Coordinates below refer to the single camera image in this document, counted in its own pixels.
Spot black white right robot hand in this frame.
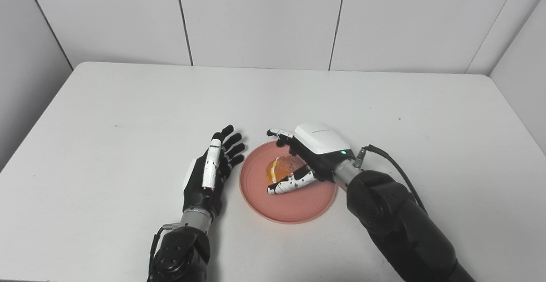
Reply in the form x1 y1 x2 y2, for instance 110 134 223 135
267 122 357 195

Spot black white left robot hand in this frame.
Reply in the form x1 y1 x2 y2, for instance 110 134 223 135
183 125 246 219

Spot orange cream puff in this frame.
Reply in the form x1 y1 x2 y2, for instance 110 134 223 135
266 155 307 185

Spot pink round plate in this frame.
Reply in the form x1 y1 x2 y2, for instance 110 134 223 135
238 140 338 224

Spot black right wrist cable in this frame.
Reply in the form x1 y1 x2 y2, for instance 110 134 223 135
353 144 428 214

